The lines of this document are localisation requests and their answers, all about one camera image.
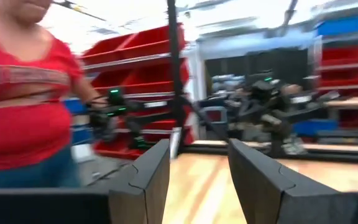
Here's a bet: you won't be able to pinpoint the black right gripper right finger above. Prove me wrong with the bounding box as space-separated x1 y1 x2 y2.
227 138 358 224

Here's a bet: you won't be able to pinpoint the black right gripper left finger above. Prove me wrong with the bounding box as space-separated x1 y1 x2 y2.
0 138 171 224

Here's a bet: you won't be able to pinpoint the person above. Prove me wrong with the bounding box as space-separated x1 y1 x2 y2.
0 0 119 190

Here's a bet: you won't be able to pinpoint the red storage bins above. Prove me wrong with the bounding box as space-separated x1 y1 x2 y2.
79 23 198 161
317 43 358 97

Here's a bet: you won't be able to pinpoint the blue storage bins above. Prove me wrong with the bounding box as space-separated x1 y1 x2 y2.
315 14 358 37

